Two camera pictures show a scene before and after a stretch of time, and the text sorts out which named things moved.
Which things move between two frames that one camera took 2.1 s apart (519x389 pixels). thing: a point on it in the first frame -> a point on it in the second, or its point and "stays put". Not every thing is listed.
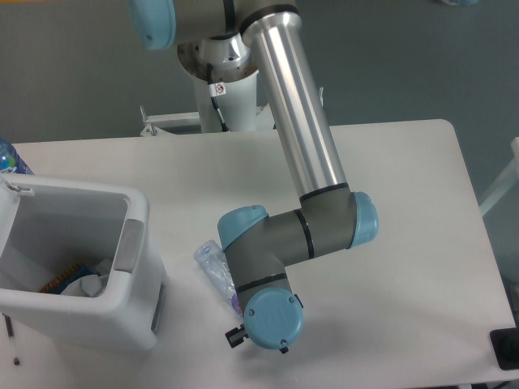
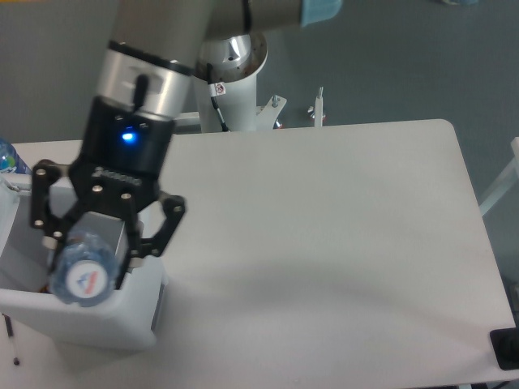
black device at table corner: (506, 344) stays put
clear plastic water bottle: (211, 257) -> (83, 270)
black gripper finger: (236, 335) -> (126, 145)
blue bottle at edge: (10, 160) stays put
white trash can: (79, 262) stays put
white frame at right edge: (509, 181) stays put
